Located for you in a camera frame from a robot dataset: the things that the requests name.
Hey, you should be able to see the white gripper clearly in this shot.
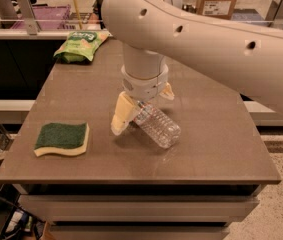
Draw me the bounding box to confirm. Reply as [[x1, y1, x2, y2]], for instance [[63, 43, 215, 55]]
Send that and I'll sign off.
[[111, 65, 175, 136]]

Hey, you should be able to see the clear plastic water bottle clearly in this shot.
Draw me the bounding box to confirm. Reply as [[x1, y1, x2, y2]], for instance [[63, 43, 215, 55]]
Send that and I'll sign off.
[[133, 102, 181, 149]]

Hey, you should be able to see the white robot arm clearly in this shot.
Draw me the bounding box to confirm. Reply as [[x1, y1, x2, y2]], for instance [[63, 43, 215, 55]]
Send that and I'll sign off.
[[101, 0, 283, 115]]

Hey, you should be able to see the green rice chip bag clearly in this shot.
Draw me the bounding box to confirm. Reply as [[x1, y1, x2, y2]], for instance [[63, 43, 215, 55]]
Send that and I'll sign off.
[[54, 31, 109, 63]]

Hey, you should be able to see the green and yellow sponge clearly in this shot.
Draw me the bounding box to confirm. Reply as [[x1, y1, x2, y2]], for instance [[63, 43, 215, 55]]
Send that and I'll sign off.
[[34, 123, 90, 157]]

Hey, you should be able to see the purple plastic crate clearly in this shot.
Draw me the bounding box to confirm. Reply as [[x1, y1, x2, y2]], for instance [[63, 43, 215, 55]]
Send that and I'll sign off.
[[12, 5, 71, 30]]

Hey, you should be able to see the yellow broom handle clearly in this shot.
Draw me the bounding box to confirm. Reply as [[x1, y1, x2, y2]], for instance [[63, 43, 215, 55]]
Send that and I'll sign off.
[[73, 0, 83, 30]]

